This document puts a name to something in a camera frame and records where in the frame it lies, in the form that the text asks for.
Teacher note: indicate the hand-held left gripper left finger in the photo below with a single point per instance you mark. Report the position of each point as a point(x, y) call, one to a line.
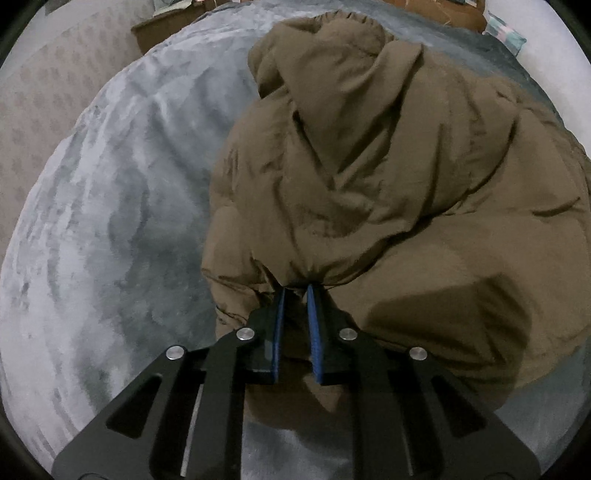
point(279, 325)

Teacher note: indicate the carved wooden headboard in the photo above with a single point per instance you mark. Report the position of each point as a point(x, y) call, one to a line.
point(443, 11)

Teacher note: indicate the plaid pastel pillow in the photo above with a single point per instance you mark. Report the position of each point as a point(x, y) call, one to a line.
point(505, 32)

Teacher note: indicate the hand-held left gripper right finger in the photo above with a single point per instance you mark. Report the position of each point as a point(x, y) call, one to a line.
point(315, 325)

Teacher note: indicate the olive brown padded jacket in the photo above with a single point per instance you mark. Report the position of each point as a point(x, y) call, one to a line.
point(392, 184)

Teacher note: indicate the grey plush blanket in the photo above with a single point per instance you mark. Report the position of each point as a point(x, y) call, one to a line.
point(115, 221)

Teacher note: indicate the dark wooden nightstand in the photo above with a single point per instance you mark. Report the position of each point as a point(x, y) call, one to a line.
point(161, 30)

